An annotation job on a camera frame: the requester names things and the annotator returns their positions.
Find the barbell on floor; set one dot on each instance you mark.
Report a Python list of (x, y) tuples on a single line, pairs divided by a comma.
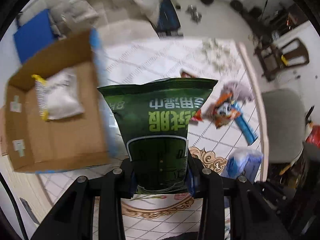
[(236, 5)]

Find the open cardboard box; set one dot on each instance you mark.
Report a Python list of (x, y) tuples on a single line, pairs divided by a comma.
[(81, 141)]

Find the yellow silver scrub sponge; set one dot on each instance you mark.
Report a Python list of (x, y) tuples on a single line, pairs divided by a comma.
[(41, 94)]

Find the blue long tube packet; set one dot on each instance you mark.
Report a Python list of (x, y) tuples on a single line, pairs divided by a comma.
[(243, 125)]

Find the black weight bench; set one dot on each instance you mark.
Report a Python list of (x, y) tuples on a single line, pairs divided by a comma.
[(168, 23)]

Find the dark wooden chair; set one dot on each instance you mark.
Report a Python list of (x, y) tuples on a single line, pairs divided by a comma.
[(275, 59)]

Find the grey plush toy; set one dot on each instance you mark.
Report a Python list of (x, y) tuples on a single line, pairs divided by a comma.
[(238, 90)]

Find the blue phone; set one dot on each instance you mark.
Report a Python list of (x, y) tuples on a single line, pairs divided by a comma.
[(29, 211)]

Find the blue folded mat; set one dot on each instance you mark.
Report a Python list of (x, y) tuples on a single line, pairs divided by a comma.
[(33, 36)]

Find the orange snack packet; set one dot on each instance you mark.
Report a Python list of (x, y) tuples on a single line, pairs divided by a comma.
[(223, 111)]

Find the striped beige mat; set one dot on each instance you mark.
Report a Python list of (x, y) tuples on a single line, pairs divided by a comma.
[(27, 186)]

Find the chrome dumbbell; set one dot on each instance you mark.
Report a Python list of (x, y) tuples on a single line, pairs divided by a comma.
[(196, 16), (191, 9)]

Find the green wet wipes pack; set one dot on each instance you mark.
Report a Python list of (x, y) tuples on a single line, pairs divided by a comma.
[(153, 120)]

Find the white towel pack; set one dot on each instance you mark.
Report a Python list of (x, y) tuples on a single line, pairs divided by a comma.
[(62, 95)]

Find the grey upholstered chair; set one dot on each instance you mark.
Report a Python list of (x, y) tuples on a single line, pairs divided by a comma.
[(285, 116)]

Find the white puffer jacket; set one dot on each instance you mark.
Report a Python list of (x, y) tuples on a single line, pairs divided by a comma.
[(100, 12)]

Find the light blue tissue pack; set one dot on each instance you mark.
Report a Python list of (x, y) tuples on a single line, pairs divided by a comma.
[(243, 162)]

